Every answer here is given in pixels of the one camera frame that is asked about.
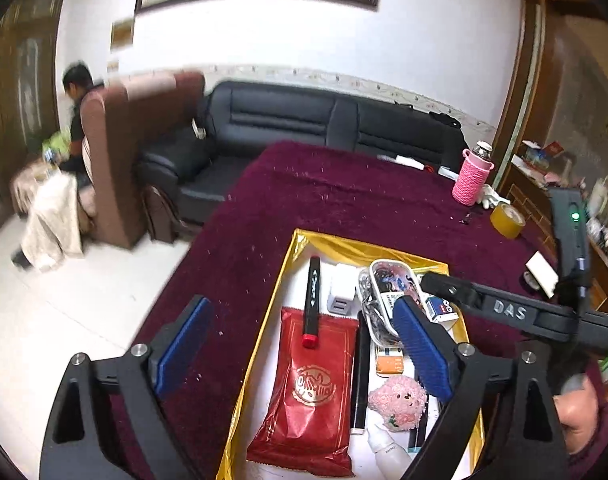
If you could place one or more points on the small yellow wall sticker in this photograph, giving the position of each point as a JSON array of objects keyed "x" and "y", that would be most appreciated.
[{"x": 113, "y": 65}]

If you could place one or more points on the white card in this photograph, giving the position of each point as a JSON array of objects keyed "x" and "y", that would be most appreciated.
[{"x": 543, "y": 274}]

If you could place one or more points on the white remote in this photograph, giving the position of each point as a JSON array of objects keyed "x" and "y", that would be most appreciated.
[{"x": 404, "y": 161}]

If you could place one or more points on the red foil packet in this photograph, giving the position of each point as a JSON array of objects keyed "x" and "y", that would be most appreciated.
[{"x": 304, "y": 400}]

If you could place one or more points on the black leather sofa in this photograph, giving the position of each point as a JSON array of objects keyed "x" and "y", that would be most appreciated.
[{"x": 284, "y": 110}]

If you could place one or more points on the white plastic jug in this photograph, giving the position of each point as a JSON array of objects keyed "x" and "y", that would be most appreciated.
[{"x": 599, "y": 195}]

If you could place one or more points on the small white bottle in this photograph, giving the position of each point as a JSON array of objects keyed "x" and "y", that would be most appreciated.
[{"x": 386, "y": 452}]

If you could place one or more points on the person's right hand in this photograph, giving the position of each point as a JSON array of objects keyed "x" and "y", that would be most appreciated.
[{"x": 576, "y": 410}]

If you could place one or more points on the blue white small box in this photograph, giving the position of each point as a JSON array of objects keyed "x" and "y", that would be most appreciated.
[{"x": 441, "y": 308}]

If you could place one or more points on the white cloth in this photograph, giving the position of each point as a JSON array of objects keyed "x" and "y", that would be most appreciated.
[{"x": 51, "y": 220}]

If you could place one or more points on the black marker red cap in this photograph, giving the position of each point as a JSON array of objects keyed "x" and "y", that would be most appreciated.
[{"x": 311, "y": 300}]

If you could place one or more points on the wooden cabinet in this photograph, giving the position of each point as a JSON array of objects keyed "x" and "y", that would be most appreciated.
[{"x": 529, "y": 85}]

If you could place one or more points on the golden tray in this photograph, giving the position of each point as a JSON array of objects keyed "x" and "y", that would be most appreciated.
[{"x": 279, "y": 320}]

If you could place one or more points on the clear zip pouch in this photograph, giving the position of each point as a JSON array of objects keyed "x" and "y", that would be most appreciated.
[{"x": 384, "y": 280}]

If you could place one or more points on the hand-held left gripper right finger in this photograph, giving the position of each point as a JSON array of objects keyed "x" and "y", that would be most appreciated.
[{"x": 424, "y": 355}]

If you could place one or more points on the brown armchair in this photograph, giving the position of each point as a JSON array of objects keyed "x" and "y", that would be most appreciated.
[{"x": 119, "y": 160}]

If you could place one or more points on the wooden door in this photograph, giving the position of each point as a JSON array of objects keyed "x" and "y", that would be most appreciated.
[{"x": 19, "y": 85}]

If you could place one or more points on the large yellow wall sticker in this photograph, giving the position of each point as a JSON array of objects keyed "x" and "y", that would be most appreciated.
[{"x": 122, "y": 34}]

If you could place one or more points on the white figurine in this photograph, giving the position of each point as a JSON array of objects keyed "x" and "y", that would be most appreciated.
[{"x": 493, "y": 196}]

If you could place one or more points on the pink sleeved bottle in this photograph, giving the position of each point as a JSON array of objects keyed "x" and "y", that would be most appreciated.
[{"x": 471, "y": 180}]

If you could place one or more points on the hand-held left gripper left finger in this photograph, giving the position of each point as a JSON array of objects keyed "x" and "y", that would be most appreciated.
[{"x": 184, "y": 345}]

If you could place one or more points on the maroon tablecloth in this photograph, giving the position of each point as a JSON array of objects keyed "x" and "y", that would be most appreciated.
[{"x": 309, "y": 190}]

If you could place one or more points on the black bag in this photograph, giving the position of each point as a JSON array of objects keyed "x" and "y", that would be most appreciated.
[{"x": 444, "y": 120}]

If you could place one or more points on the white plug on sofa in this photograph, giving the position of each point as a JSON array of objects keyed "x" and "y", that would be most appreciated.
[{"x": 200, "y": 127}]

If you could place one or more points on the yellow tape roll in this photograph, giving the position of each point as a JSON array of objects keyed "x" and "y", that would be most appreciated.
[{"x": 508, "y": 221}]

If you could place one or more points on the red small box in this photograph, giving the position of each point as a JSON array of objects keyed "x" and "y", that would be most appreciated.
[{"x": 554, "y": 149}]

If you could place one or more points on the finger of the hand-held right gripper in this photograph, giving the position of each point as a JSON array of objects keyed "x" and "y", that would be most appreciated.
[{"x": 449, "y": 289}]

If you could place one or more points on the white usb charger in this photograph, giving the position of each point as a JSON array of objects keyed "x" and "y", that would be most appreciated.
[{"x": 341, "y": 287}]

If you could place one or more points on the small black clip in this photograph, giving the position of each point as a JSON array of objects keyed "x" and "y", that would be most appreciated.
[{"x": 468, "y": 217}]

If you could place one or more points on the white blue toothpaste box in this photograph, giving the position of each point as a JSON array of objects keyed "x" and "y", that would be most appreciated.
[{"x": 389, "y": 362}]

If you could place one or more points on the blue picture box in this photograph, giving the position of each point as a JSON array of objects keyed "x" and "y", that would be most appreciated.
[{"x": 535, "y": 156}]

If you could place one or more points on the pink plush toy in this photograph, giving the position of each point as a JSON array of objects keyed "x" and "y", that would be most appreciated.
[{"x": 399, "y": 402}]

